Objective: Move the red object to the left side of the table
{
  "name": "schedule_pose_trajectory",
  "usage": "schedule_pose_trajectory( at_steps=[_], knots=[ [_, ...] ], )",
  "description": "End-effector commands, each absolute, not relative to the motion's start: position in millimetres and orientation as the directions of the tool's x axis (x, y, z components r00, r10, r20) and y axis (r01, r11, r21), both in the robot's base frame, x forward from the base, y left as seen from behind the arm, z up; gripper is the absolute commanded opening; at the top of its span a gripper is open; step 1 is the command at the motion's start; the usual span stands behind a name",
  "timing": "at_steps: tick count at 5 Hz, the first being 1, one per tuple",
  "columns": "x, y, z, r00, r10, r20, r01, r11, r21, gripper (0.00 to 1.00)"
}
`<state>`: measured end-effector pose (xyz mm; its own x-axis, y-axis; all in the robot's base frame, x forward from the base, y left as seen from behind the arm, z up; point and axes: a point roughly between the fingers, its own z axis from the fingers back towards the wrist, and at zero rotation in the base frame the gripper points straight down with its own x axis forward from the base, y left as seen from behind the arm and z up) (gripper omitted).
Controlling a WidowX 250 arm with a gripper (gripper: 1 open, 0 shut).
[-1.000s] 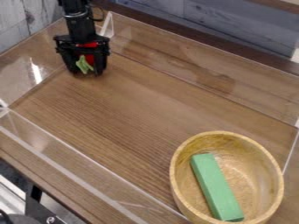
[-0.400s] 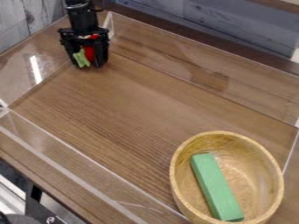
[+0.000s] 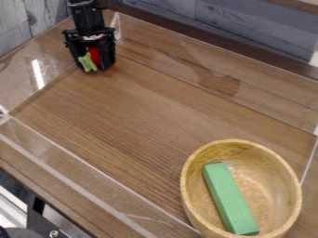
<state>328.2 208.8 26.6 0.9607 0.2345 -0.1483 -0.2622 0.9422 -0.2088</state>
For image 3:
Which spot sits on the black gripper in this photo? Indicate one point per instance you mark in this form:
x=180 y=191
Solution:
x=79 y=40

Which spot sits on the red toy strawberry green stem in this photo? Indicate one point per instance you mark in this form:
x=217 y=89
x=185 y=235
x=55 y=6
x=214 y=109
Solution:
x=90 y=60

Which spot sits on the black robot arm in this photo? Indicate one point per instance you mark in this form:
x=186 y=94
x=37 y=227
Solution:
x=88 y=14

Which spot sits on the green rectangular block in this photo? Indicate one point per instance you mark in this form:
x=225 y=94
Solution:
x=236 y=213

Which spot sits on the black metal stand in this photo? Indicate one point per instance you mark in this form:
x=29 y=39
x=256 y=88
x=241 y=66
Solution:
x=38 y=223

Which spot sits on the wooden bowl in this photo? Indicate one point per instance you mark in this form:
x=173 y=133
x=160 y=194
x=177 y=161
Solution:
x=268 y=182

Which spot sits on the clear acrylic enclosure wall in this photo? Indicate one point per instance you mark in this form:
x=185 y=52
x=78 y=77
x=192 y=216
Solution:
x=98 y=141

